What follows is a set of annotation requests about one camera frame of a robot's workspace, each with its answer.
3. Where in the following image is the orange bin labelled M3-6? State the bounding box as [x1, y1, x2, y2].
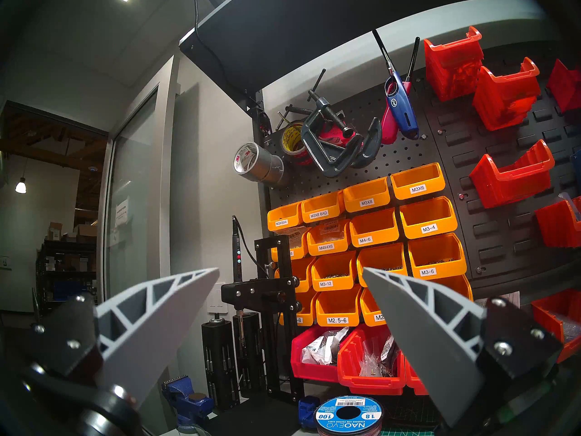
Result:
[407, 233, 467, 280]

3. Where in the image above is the red wire spool blue label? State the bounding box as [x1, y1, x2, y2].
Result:
[315, 395, 384, 436]

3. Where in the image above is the orange bin labelled M3-4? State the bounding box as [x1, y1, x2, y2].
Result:
[399, 196, 459, 239]

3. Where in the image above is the black soldering iron pen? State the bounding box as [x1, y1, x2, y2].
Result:
[231, 215, 268, 283]

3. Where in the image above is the blue utility lighter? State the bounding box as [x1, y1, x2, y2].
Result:
[372, 29, 420, 140]

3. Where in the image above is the orange bin labelled M3X8 BAD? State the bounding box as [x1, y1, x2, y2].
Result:
[301, 191, 345, 223]

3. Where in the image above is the red louvre bin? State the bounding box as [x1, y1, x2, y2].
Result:
[423, 25, 485, 102]
[469, 139, 556, 209]
[472, 57, 542, 131]
[534, 196, 581, 249]

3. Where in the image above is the crimson parts bin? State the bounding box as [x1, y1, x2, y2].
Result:
[290, 325, 352, 383]

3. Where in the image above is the orange bin labelled M4X4X6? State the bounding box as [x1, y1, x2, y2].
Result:
[306, 219, 350, 256]

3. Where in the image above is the orange bin unreadable label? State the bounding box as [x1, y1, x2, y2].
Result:
[275, 257, 316, 294]

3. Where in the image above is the orange bin labelled M2.5-5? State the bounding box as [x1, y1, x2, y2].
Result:
[359, 285, 389, 327]

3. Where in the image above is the orange bin labelled M3X6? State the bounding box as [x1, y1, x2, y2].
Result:
[390, 163, 447, 200]

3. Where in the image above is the grey glass door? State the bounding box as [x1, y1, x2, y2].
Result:
[98, 83, 160, 304]

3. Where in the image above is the clear screw bag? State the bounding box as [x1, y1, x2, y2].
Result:
[359, 335, 400, 377]

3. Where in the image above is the orange bin labelled M3-8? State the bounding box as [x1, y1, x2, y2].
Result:
[356, 242, 408, 288]

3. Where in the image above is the orange bin labelled M4-6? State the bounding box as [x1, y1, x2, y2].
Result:
[349, 208, 400, 248]

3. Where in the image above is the yellow tape roll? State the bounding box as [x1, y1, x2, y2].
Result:
[281, 119, 314, 165]

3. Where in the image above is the black overhead shelf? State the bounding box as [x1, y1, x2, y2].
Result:
[179, 0, 581, 97]

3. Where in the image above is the clear plastic bag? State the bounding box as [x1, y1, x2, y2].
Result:
[561, 317, 581, 345]
[557, 192, 581, 222]

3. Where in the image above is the white printed parts bag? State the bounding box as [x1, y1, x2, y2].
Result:
[301, 327, 350, 367]

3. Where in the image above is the orange bin labelled M3-12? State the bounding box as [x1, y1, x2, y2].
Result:
[311, 251, 359, 292]

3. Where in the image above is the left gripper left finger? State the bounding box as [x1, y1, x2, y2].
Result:
[94, 267, 221, 407]

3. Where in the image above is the orange bin labelled M4-0.7 HEX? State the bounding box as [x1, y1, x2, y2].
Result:
[431, 274, 474, 304]

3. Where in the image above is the blue bench vise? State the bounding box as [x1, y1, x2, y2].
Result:
[161, 375, 215, 429]

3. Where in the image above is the black storage rack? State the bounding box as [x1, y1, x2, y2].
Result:
[35, 238, 98, 315]

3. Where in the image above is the dark grey tool panel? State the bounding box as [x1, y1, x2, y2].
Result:
[254, 40, 581, 299]

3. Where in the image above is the black bit holder tower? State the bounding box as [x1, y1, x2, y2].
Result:
[201, 315, 240, 413]
[232, 310, 266, 392]

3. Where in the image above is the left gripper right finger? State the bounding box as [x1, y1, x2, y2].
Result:
[361, 267, 487, 429]

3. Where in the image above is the red utility lighter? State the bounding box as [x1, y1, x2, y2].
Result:
[380, 36, 422, 145]

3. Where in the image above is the orange bin labelled M2.5-6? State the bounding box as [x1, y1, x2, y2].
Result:
[315, 285, 364, 327]

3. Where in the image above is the silver duct tape roll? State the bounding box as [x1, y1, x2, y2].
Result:
[233, 142, 291, 188]

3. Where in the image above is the dark grey C-clamp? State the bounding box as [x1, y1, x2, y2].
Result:
[284, 69, 366, 178]
[350, 117, 383, 170]

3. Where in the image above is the crimson louvre bin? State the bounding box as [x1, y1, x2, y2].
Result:
[546, 58, 581, 115]

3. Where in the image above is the black metal press stand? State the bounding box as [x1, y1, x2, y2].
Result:
[221, 234, 305, 404]

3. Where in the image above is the white switch plate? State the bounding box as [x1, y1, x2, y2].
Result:
[207, 283, 229, 314]

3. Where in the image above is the orange bin with plastic cover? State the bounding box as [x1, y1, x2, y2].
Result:
[271, 226, 309, 263]

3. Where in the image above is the orange bin labelled M3X5X4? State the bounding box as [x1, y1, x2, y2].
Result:
[267, 202, 304, 232]

